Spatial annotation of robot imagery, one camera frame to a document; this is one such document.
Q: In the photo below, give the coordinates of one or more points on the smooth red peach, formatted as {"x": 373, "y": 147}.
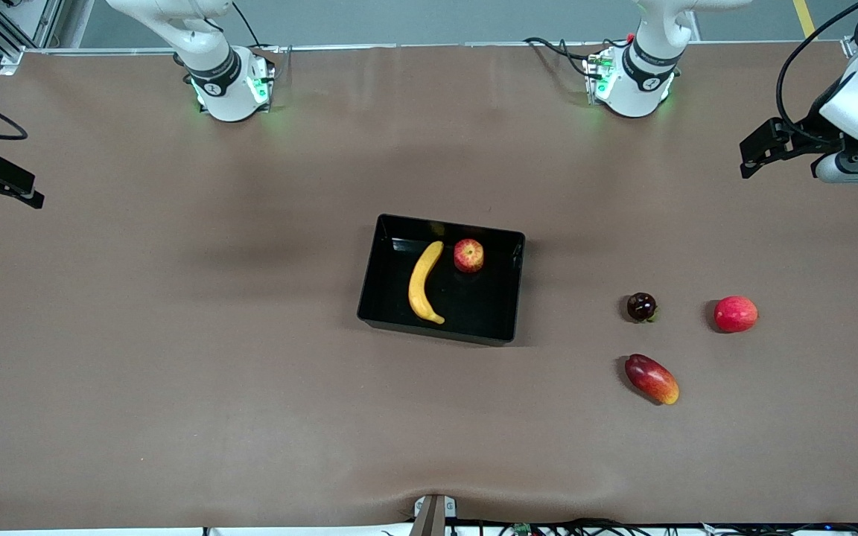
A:
{"x": 736, "y": 314}

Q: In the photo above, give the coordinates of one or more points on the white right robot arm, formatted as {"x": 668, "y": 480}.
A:
{"x": 232, "y": 100}

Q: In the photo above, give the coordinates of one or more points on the green circuit board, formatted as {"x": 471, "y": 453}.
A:
{"x": 522, "y": 529}

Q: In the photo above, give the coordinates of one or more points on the silver table edge rail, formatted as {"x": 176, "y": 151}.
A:
{"x": 436, "y": 45}

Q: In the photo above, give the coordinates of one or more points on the brown table mat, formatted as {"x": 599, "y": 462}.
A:
{"x": 250, "y": 417}

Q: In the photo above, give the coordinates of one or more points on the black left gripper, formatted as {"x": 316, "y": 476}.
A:
{"x": 804, "y": 138}

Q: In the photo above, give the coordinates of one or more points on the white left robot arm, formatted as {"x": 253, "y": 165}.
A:
{"x": 637, "y": 97}

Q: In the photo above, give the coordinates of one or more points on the red yellow mango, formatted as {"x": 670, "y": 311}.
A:
{"x": 651, "y": 378}

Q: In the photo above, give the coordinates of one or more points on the yellow banana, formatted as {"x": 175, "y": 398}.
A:
{"x": 421, "y": 286}

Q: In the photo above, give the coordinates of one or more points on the black plastic box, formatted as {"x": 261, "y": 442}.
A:
{"x": 474, "y": 305}

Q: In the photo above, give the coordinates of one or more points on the red yellow-speckled apple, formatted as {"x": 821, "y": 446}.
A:
{"x": 468, "y": 256}

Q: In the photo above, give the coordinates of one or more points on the dark purple plum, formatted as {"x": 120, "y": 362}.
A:
{"x": 641, "y": 307}

